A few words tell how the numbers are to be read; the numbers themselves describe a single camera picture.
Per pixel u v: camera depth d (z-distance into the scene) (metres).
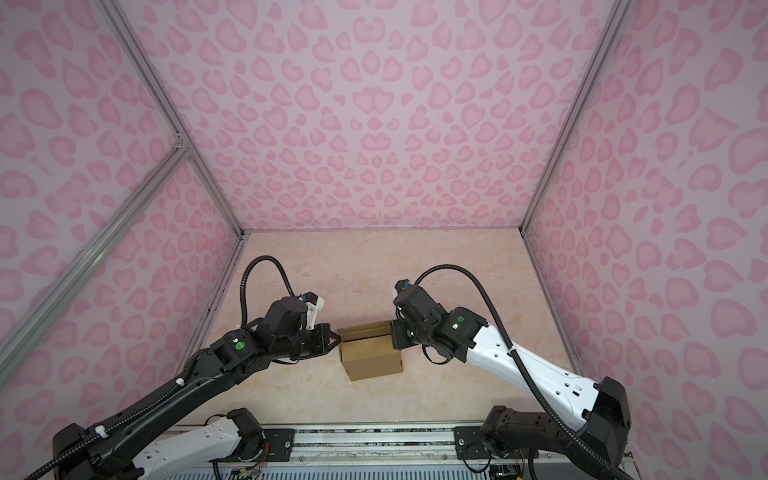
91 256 0.63
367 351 0.74
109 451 0.39
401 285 0.67
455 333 0.50
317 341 0.65
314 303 0.70
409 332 0.62
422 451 0.73
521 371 0.43
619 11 0.68
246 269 0.57
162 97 0.82
